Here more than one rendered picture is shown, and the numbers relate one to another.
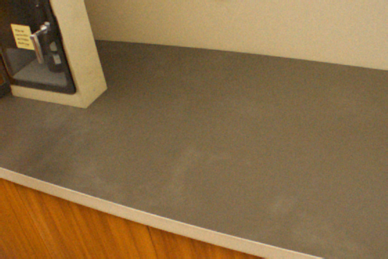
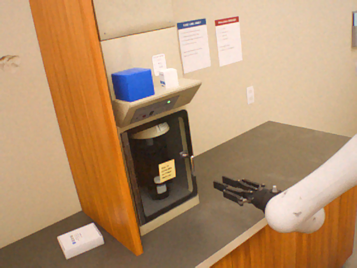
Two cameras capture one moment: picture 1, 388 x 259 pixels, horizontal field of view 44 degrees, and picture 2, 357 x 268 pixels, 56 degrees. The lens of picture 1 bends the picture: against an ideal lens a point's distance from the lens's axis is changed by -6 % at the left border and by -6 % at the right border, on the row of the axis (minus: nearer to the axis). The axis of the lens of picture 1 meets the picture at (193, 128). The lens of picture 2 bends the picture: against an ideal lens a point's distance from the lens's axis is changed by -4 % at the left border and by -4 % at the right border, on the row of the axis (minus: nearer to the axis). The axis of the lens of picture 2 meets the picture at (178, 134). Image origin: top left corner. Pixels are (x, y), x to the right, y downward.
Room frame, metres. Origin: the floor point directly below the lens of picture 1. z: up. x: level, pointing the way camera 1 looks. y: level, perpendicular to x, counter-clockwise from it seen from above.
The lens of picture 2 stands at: (0.84, 1.60, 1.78)
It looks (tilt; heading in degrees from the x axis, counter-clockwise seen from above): 20 degrees down; 289
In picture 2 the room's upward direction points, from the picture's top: 8 degrees counter-clockwise
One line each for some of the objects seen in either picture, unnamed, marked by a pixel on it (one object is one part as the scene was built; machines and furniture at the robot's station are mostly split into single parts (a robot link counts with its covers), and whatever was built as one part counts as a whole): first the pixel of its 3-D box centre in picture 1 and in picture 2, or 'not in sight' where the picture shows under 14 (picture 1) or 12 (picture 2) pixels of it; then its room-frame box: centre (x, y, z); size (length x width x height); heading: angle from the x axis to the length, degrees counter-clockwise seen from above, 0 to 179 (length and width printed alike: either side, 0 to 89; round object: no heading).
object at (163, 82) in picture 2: not in sight; (168, 78); (1.26, 0.41, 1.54); 0.05 x 0.05 x 0.06; 41
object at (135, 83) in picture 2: not in sight; (132, 84); (1.34, 0.54, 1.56); 0.10 x 0.10 x 0.09; 56
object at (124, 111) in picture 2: not in sight; (160, 103); (1.29, 0.46, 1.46); 0.32 x 0.11 x 0.10; 56
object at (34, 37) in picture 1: (41, 44); (190, 164); (1.24, 0.36, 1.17); 0.05 x 0.03 x 0.10; 146
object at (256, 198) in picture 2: not in sight; (257, 196); (0.95, 0.55, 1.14); 0.09 x 0.08 x 0.07; 146
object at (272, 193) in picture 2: not in sight; (275, 202); (0.89, 0.59, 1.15); 0.09 x 0.06 x 0.12; 56
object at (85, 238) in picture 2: not in sight; (80, 240); (1.66, 0.64, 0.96); 0.16 x 0.12 x 0.04; 47
